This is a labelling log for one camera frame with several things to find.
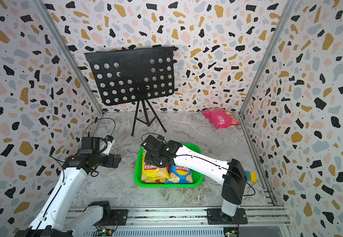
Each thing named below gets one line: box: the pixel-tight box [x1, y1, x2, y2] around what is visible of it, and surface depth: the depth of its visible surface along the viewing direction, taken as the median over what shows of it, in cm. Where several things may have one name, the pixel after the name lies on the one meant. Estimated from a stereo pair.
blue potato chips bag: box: [164, 163, 194, 184], surface depth 83 cm
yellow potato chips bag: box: [140, 149, 171, 183], surface depth 78 cm
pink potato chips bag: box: [200, 107, 241, 130], surface depth 108 cm
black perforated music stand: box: [84, 46, 175, 137], surface depth 76 cm
